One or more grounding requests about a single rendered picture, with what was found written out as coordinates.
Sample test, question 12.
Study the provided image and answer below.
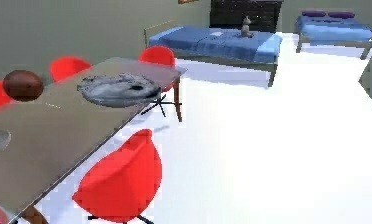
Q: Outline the brown oval ball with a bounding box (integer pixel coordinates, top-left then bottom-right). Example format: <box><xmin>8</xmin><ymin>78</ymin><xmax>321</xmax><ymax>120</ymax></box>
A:
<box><xmin>2</xmin><ymin>69</ymin><xmax>45</xmax><ymax>103</ymax></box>

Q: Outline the grey marbled bowl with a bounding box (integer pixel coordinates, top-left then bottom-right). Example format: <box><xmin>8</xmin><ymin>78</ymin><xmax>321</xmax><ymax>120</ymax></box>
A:
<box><xmin>76</xmin><ymin>73</ymin><xmax>162</xmax><ymax>109</ymax></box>

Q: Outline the grey brown dining table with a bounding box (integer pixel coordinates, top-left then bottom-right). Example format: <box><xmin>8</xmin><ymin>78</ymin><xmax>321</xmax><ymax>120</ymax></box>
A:
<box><xmin>0</xmin><ymin>56</ymin><xmax>188</xmax><ymax>224</ymax></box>

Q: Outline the grey teddy bear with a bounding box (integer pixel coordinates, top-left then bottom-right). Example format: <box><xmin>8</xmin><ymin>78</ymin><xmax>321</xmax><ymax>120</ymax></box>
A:
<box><xmin>240</xmin><ymin>15</ymin><xmax>255</xmax><ymax>39</ymax></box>

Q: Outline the dark wooden chest of drawers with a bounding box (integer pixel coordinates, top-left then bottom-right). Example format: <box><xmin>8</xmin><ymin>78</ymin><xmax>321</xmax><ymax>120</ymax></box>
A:
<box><xmin>209</xmin><ymin>0</ymin><xmax>284</xmax><ymax>34</ymax></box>

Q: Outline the grey round dish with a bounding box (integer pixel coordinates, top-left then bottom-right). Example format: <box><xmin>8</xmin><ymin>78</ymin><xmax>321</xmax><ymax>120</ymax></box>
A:
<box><xmin>0</xmin><ymin>129</ymin><xmax>12</xmax><ymax>155</ymax></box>

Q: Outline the blue bed with purple pillows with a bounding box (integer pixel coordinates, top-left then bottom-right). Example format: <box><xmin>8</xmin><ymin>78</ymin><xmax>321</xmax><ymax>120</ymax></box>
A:
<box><xmin>295</xmin><ymin>10</ymin><xmax>372</xmax><ymax>61</ymax></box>

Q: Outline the blue bed with wooden frame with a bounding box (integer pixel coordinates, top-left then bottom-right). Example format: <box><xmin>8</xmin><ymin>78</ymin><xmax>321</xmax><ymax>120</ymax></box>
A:
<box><xmin>143</xmin><ymin>20</ymin><xmax>284</xmax><ymax>88</ymax></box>

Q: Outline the purple pillow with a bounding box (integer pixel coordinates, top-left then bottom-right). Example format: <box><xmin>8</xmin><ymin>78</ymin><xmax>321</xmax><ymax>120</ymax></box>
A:
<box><xmin>301</xmin><ymin>10</ymin><xmax>327</xmax><ymax>18</ymax></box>
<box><xmin>327</xmin><ymin>11</ymin><xmax>356</xmax><ymax>19</ymax></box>

